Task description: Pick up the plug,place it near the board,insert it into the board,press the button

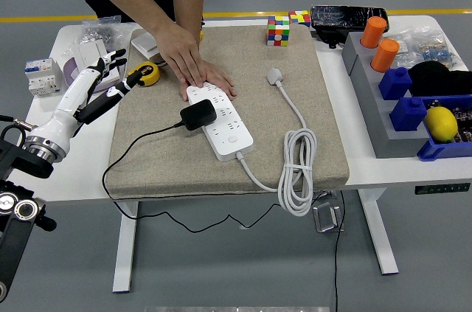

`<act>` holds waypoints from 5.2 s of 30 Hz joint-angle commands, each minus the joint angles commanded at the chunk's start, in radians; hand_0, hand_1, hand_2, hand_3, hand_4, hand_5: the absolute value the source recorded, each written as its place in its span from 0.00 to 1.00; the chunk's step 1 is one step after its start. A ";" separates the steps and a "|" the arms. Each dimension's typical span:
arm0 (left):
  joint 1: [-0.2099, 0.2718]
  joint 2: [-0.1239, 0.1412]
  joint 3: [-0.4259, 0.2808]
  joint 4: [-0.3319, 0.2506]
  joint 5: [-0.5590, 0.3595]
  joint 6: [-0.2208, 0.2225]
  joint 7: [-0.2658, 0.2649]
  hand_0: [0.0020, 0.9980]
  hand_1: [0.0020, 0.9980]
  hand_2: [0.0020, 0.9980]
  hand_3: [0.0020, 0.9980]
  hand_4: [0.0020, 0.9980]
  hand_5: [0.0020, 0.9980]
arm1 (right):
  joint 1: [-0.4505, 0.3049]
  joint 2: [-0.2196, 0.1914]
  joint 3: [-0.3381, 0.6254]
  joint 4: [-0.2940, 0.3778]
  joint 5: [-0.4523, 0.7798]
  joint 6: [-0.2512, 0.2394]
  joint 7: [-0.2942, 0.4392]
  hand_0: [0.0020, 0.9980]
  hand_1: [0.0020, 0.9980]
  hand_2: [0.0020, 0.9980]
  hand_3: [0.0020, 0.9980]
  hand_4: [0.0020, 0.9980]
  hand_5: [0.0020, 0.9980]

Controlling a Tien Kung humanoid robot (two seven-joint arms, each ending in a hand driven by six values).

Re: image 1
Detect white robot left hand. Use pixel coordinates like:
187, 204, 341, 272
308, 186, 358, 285
24, 48, 144, 153

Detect person's left hand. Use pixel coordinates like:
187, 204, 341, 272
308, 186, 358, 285
179, 59, 238, 102

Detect person's right hand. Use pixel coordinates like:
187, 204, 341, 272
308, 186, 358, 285
154, 22, 206, 89

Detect black plug adapter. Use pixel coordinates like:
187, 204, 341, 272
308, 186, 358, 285
179, 98, 218, 131

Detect thin black adapter cord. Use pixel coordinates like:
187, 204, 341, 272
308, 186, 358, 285
102, 122, 284, 235

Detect white power strip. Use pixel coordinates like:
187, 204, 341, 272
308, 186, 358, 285
185, 83, 254, 162

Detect purple bowl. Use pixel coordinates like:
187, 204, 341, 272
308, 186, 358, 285
62, 49, 125, 96

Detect yellow tape measure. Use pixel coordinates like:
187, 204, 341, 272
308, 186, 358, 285
127, 60, 162, 88

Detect white circuit breaker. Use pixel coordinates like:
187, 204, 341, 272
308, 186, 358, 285
24, 58, 62, 98

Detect grey-brown mat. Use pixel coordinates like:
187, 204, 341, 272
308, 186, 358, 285
104, 24, 350, 201

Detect clear bag of metal parts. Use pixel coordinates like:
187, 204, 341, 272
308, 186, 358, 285
80, 16, 132, 49

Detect large Rubik's cube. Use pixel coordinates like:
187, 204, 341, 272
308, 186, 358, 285
266, 15, 291, 47

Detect small Rubik's cube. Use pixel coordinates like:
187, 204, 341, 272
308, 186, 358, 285
288, 10, 312, 28

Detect black wrapped box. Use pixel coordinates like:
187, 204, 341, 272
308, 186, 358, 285
310, 4, 390, 49

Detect grey stepped block holder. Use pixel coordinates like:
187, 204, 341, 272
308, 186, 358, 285
341, 31, 438, 160

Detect white table leg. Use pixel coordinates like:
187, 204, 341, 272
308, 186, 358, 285
359, 189, 400, 276
112, 201, 139, 294

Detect orange cylinder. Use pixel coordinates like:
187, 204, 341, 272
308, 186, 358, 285
370, 38, 400, 73
360, 15, 388, 49

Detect blue block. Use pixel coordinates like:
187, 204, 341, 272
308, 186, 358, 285
378, 66, 413, 101
389, 97, 428, 133

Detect clear bag of components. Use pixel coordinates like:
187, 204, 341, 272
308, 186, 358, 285
386, 27, 460, 72

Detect black cloth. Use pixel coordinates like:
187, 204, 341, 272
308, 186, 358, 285
407, 60, 472, 98

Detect yellow lemon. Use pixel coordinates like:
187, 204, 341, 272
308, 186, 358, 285
423, 105, 459, 143

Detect blue plastic bin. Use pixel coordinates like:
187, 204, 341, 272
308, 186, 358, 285
417, 94, 472, 162

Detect black table control panel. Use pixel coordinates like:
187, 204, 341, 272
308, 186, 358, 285
414, 183, 471, 195

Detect dark circuit boards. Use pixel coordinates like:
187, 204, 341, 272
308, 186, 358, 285
427, 98, 472, 144

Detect white square wall switch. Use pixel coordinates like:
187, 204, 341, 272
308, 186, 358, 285
131, 30, 165, 60

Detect white wall socket panel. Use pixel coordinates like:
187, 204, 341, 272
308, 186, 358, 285
94, 63, 122, 89

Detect white switch panel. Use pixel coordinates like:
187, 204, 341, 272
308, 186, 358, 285
71, 39, 108, 69

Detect white power strip cord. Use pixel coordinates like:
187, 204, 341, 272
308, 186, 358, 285
235, 67, 319, 218

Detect clear acrylic bracket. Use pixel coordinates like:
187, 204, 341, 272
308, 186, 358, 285
312, 201, 346, 235

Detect black table power cable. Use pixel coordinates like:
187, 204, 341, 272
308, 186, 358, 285
333, 190, 347, 312

